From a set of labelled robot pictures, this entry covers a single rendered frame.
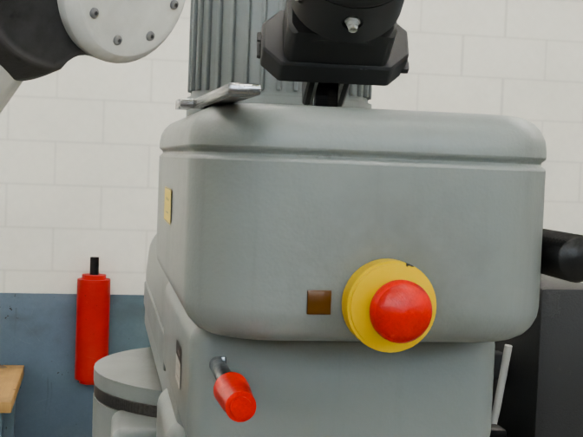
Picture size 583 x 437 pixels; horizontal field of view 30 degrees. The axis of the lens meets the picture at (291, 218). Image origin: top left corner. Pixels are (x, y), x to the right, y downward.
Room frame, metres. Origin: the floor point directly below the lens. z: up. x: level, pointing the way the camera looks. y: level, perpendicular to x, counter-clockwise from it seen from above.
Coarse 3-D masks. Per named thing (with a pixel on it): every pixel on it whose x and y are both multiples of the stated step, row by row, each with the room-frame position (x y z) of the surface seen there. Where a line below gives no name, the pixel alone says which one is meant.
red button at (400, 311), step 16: (384, 288) 0.68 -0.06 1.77; (400, 288) 0.67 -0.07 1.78; (416, 288) 0.68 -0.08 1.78; (384, 304) 0.67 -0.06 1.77; (400, 304) 0.67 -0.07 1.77; (416, 304) 0.67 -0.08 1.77; (384, 320) 0.67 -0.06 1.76; (400, 320) 0.67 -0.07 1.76; (416, 320) 0.67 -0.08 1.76; (384, 336) 0.68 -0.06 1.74; (400, 336) 0.67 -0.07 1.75; (416, 336) 0.68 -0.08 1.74
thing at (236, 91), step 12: (228, 84) 0.64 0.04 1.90; (240, 84) 0.64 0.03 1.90; (252, 84) 0.65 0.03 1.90; (204, 96) 0.76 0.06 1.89; (216, 96) 0.70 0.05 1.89; (228, 96) 0.67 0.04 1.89; (240, 96) 0.66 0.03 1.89; (252, 96) 0.66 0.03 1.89; (180, 108) 0.86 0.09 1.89; (204, 108) 0.85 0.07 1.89
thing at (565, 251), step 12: (552, 240) 0.79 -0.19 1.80; (564, 240) 0.78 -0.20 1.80; (576, 240) 0.78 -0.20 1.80; (552, 252) 0.78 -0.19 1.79; (564, 252) 0.77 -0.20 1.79; (576, 252) 0.78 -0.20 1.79; (552, 264) 0.79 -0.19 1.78; (564, 264) 0.77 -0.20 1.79; (576, 264) 0.78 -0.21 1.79; (552, 276) 0.81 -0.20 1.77; (564, 276) 0.78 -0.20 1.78; (576, 276) 0.78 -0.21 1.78
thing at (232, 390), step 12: (216, 360) 0.78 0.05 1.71; (216, 372) 0.75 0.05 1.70; (228, 372) 0.71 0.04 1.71; (216, 384) 0.70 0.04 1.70; (228, 384) 0.68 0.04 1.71; (240, 384) 0.68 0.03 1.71; (216, 396) 0.70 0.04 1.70; (228, 396) 0.66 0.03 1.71; (240, 396) 0.66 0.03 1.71; (252, 396) 0.66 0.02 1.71; (228, 408) 0.66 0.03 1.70; (240, 408) 0.66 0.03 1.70; (252, 408) 0.66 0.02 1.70; (240, 420) 0.66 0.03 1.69
